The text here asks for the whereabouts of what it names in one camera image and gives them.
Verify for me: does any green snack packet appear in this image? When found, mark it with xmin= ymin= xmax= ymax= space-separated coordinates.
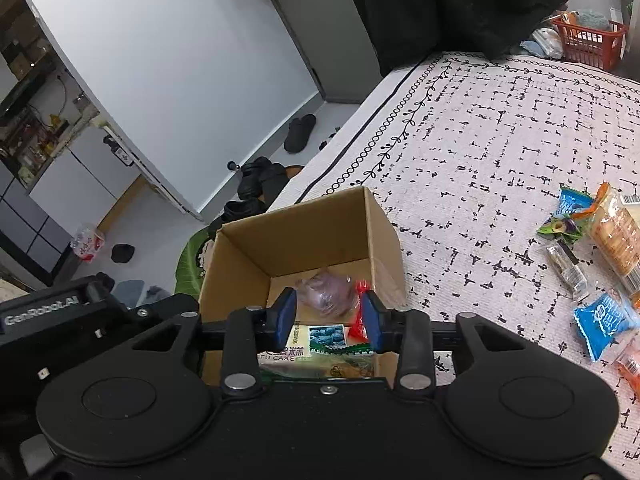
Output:
xmin=262 ymin=355 xmax=373 ymax=378

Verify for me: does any blue-grey mat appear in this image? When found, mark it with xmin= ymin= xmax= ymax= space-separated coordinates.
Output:
xmin=112 ymin=280 xmax=148 ymax=308

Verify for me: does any red plastic basket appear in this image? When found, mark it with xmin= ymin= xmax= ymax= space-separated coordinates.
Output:
xmin=552 ymin=12 xmax=628 ymax=72

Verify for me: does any black shoe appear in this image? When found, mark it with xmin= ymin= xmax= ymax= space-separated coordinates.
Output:
xmin=237 ymin=156 xmax=273 ymax=200
xmin=222 ymin=199 xmax=268 ymax=223
xmin=260 ymin=162 xmax=291 ymax=206

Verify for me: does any grey door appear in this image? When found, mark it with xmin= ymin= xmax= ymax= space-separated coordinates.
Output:
xmin=250 ymin=0 xmax=378 ymax=106

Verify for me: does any green cartoon mat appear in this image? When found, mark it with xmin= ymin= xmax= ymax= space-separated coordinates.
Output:
xmin=174 ymin=225 xmax=223 ymax=301

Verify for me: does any blue snack packet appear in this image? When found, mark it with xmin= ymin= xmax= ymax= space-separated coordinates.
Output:
xmin=537 ymin=186 xmax=596 ymax=241
xmin=574 ymin=290 xmax=640 ymax=363

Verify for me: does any orange biscuit packet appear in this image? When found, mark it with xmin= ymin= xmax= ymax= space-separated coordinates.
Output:
xmin=582 ymin=182 xmax=640 ymax=308

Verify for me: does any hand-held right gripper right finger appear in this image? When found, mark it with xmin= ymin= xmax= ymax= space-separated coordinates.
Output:
xmin=360 ymin=290 xmax=527 ymax=392

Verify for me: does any clear dark bar packet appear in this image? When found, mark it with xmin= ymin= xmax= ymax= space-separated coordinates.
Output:
xmin=547 ymin=240 xmax=588 ymax=301

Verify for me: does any white long cake packet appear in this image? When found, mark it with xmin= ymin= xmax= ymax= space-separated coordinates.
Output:
xmin=257 ymin=322 xmax=372 ymax=366

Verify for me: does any small orange snack packet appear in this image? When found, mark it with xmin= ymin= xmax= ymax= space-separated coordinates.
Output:
xmin=617 ymin=340 xmax=640 ymax=386

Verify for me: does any black spray bottle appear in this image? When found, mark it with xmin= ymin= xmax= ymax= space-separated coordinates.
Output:
xmin=102 ymin=135 xmax=136 ymax=167

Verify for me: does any black coat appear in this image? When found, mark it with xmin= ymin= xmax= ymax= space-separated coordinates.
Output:
xmin=345 ymin=0 xmax=571 ymax=78

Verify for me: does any pale blue cloth pile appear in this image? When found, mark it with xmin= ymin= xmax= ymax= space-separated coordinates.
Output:
xmin=520 ymin=27 xmax=566 ymax=58

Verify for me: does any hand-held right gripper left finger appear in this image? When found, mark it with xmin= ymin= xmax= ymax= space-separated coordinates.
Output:
xmin=130 ymin=287 xmax=298 ymax=392

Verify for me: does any red snack packet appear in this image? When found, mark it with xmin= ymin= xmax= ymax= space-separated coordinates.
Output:
xmin=347 ymin=280 xmax=373 ymax=342

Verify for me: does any white kitchen cabinet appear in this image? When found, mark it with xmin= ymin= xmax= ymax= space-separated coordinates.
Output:
xmin=27 ymin=125 xmax=143 ymax=226

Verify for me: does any printed blanket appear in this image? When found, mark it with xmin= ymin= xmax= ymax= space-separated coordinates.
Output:
xmin=295 ymin=52 xmax=640 ymax=461

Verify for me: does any teal grey cloth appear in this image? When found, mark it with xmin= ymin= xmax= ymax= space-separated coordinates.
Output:
xmin=575 ymin=9 xmax=611 ymax=31

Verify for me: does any purple clear snack packet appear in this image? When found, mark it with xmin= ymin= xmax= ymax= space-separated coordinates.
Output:
xmin=295 ymin=270 xmax=358 ymax=318

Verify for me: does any pink bottle pack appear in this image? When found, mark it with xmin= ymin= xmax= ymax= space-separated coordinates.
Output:
xmin=70 ymin=222 xmax=106 ymax=263

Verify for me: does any grey fluffy mat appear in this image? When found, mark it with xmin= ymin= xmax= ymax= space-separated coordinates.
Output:
xmin=142 ymin=285 xmax=173 ymax=307

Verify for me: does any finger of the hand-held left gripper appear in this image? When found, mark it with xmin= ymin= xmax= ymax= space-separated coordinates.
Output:
xmin=113 ymin=294 xmax=201 ymax=334

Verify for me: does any cardboard box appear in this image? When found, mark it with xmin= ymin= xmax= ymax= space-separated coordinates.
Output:
xmin=197 ymin=186 xmax=406 ymax=386

